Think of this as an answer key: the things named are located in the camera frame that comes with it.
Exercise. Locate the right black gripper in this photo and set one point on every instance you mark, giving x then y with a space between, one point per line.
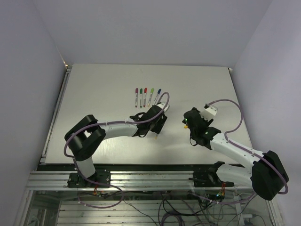
207 123

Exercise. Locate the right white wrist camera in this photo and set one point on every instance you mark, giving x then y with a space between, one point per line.
209 112

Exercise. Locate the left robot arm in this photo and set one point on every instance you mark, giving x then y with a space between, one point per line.
85 137

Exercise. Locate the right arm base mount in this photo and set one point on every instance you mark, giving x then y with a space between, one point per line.
209 178

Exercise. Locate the yellow pen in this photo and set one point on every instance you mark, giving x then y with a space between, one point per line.
150 97

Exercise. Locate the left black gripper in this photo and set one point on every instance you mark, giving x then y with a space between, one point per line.
161 123

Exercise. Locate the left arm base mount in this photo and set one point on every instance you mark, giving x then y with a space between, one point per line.
99 179

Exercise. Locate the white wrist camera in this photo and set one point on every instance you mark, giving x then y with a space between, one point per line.
209 112
163 106

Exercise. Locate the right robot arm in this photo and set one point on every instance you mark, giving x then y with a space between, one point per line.
262 172

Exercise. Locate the purple pen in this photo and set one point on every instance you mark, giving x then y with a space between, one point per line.
136 97

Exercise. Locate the red pen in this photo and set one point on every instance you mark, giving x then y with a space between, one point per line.
144 97

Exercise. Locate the dark blue pen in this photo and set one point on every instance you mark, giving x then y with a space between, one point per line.
157 96

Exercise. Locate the aluminium frame rail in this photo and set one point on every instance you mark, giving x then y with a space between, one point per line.
127 181

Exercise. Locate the green capped pen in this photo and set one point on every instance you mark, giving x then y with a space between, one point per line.
141 97

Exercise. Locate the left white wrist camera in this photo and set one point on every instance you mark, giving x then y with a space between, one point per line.
163 106

